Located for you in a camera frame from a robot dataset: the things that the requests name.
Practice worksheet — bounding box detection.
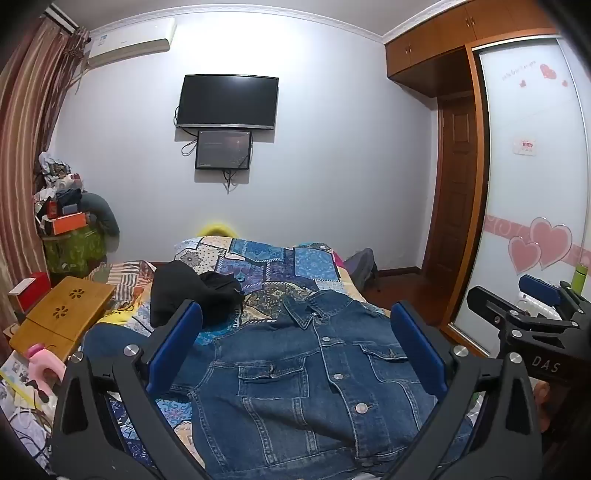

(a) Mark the pink plastic toy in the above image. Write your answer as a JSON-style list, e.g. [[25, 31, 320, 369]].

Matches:
[[25, 344, 68, 385]]

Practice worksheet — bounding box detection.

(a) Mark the pile of household clutter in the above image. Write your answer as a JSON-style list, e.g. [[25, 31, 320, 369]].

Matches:
[[33, 151, 85, 219]]

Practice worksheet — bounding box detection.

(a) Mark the colourful fleece blanket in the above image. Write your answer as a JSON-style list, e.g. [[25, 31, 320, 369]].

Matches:
[[330, 247, 370, 306]]

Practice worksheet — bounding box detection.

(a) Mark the striped brown curtain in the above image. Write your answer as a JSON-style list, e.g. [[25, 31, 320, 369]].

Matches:
[[0, 18, 91, 333]]

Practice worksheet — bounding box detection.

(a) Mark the white air conditioner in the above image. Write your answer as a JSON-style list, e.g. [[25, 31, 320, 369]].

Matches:
[[85, 17, 177, 70]]

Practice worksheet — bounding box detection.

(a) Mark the wooden overhead cabinet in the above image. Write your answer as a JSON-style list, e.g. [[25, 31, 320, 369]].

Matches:
[[383, 0, 561, 97]]

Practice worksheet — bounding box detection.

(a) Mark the person's right hand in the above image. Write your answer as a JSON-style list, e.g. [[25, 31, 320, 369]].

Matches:
[[534, 381, 553, 415]]

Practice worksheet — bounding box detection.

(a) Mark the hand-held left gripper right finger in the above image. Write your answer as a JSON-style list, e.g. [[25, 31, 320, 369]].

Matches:
[[388, 301, 544, 480]]

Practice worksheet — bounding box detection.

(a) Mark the blue patchwork bedspread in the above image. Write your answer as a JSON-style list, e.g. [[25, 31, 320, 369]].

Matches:
[[83, 235, 393, 480]]

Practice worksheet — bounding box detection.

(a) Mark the grey backpack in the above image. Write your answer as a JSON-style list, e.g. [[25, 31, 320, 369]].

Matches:
[[344, 248, 379, 288]]

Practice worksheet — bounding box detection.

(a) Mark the black garment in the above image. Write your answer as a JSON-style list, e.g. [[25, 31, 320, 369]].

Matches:
[[150, 261, 245, 329]]

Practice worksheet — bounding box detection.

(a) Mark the yellow cloth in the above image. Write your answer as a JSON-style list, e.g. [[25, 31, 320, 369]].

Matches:
[[99, 305, 153, 336]]

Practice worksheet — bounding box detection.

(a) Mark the red box with white lid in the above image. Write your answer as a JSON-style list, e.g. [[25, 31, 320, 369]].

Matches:
[[8, 271, 51, 313]]

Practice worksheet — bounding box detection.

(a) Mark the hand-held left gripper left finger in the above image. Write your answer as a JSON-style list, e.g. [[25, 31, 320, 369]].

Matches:
[[48, 299, 209, 480]]

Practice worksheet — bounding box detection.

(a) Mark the small black wall monitor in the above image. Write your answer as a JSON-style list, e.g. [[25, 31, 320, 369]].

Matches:
[[195, 130, 253, 171]]

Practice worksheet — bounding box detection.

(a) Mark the black wall television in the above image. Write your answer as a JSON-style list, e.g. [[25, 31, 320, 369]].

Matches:
[[177, 74, 280, 131]]

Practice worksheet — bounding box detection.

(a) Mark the brown wooden door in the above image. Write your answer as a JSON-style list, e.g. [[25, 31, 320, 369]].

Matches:
[[421, 95, 490, 334]]

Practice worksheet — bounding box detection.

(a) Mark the white curtain rail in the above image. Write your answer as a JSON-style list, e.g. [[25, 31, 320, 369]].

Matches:
[[43, 4, 78, 34]]

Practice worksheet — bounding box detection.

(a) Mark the blue denim jacket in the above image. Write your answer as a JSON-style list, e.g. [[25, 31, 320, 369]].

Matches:
[[83, 290, 476, 479]]

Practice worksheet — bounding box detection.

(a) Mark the green patterned cloth cover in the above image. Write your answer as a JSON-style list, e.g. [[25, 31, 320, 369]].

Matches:
[[43, 226, 108, 274]]

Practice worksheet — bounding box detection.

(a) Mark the yellow plush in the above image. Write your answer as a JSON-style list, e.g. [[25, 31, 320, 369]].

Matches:
[[194, 223, 239, 239]]

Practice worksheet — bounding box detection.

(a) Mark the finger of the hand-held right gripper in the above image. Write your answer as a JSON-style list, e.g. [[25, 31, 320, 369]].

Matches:
[[466, 286, 580, 331], [518, 274, 584, 322]]

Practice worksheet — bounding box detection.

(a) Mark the cluttered pile of papers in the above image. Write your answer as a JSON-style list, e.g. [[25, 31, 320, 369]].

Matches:
[[0, 355, 61, 467]]

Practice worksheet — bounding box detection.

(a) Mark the wooden folding table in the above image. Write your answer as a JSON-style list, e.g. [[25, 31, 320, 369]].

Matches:
[[9, 275, 117, 363]]

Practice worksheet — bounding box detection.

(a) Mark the orange box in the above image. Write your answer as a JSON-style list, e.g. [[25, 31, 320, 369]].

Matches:
[[52, 212, 90, 236]]

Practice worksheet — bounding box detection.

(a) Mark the black television cable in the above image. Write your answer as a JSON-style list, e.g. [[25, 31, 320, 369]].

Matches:
[[174, 106, 199, 158]]

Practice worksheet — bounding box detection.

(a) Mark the striped orange blanket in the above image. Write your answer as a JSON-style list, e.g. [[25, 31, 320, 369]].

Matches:
[[85, 260, 158, 319]]

